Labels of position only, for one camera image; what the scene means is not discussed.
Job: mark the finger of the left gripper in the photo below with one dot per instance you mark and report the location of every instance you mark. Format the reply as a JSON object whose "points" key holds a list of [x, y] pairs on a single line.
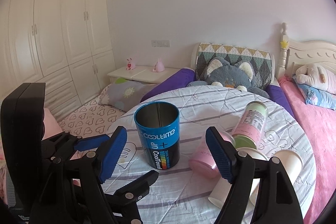
{"points": [[84, 144], [127, 196]]}

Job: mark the white bedside table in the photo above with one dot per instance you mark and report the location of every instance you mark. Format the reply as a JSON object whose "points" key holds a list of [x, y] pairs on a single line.
{"points": [[142, 74]]}

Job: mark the heart pattern bed sheet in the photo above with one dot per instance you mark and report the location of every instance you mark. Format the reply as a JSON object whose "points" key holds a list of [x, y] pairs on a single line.
{"points": [[91, 119]]}

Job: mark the white pink plush toy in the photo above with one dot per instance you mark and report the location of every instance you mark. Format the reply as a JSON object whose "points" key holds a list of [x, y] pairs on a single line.
{"points": [[316, 76]]}

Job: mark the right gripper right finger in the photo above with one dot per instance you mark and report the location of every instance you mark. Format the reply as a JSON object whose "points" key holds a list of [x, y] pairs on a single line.
{"points": [[276, 200]]}

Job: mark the white wall socket panel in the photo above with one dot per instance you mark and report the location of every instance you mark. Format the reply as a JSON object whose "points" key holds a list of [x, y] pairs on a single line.
{"points": [[160, 43]]}

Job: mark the grey bear plush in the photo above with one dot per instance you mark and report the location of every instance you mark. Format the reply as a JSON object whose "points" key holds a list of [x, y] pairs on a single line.
{"points": [[239, 76]]}

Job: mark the purple bolster pillow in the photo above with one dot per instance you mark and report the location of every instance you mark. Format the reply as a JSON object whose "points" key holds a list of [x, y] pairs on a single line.
{"points": [[185, 77]]}

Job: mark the blue black metal cup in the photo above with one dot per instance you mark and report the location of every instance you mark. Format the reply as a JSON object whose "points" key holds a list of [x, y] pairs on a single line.
{"points": [[157, 124]]}

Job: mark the cream wooden bed headboard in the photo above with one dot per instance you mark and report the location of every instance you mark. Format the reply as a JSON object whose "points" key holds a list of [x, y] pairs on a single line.
{"points": [[302, 53]]}

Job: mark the pink green cylindrical can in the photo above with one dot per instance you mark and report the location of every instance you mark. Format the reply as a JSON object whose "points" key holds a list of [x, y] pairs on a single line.
{"points": [[248, 131]]}

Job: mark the grey flower pillow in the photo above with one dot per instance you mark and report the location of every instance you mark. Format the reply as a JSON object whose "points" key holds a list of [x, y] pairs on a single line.
{"points": [[124, 94]]}

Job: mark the small pink cup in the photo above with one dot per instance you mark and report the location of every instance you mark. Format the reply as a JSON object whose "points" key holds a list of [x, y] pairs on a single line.
{"points": [[202, 161]]}

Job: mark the pink rabbit figurine heart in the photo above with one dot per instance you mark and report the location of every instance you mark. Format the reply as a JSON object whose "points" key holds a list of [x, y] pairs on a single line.
{"points": [[130, 64]]}

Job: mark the pink fluffy blanket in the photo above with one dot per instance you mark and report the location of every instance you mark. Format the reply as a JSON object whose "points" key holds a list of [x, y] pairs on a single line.
{"points": [[319, 125]]}

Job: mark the blue cartoon pillow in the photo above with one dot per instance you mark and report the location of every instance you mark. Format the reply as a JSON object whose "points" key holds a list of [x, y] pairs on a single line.
{"points": [[316, 97]]}

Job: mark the quilted diamond pattern headboard cover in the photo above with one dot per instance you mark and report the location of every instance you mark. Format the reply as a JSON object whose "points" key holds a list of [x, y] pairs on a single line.
{"points": [[262, 62]]}

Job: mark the pink rabbit figurine plain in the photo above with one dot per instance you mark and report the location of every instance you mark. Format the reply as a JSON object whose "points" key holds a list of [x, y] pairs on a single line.
{"points": [[159, 66]]}

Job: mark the yellow star sticker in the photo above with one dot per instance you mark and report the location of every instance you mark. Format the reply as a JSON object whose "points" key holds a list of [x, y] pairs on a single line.
{"points": [[284, 44]]}

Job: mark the white paper cup left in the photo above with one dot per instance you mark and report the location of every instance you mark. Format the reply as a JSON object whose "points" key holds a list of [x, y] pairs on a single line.
{"points": [[222, 188]]}

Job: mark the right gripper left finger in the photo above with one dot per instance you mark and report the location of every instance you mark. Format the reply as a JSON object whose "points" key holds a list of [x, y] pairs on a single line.
{"points": [[96, 166]]}

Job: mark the cream white wardrobe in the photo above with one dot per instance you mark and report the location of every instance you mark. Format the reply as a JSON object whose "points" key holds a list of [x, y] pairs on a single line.
{"points": [[65, 44]]}

